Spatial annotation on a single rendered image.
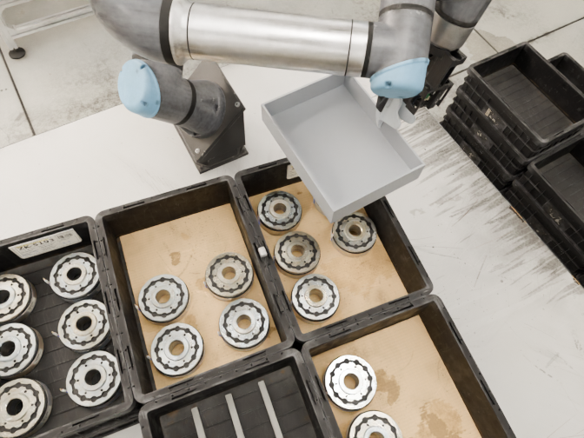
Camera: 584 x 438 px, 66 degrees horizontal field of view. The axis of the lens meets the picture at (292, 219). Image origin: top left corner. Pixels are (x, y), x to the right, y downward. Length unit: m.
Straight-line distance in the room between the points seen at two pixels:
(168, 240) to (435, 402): 0.66
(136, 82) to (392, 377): 0.83
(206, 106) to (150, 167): 0.27
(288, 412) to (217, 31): 0.69
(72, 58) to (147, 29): 2.08
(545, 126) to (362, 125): 1.11
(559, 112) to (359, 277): 1.24
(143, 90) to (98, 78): 1.54
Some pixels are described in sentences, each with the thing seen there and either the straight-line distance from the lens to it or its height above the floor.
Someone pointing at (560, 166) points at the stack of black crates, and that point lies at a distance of 2.04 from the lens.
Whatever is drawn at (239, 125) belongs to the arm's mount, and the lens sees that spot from 1.21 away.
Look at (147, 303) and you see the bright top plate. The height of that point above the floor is 0.86.
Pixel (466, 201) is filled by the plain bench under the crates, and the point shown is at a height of 0.70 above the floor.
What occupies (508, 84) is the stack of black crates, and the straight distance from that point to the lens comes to 2.04.
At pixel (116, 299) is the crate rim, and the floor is 0.92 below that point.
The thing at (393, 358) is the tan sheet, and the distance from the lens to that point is 1.00.
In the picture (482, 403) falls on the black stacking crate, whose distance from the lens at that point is 0.97.
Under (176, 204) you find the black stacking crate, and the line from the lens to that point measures 1.04.
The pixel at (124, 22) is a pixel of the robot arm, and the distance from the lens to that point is 0.69.
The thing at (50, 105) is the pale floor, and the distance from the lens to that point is 2.57.
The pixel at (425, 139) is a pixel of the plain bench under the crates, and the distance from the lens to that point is 1.44.
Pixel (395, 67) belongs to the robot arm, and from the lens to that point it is 0.65.
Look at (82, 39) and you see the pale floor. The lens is 2.84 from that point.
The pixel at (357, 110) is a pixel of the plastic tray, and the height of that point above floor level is 1.05.
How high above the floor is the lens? 1.78
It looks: 63 degrees down
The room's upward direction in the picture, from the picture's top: 7 degrees clockwise
